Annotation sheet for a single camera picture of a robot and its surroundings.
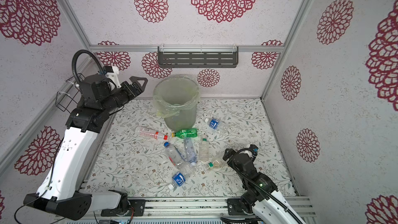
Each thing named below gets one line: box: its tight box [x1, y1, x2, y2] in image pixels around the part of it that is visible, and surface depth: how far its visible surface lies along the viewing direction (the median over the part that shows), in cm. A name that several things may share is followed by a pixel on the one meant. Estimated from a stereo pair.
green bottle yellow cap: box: [171, 128, 198, 139], surface depth 99 cm
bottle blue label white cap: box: [167, 166, 195, 191], surface depth 79 cm
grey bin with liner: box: [153, 75, 200, 132], surface depth 94 cm
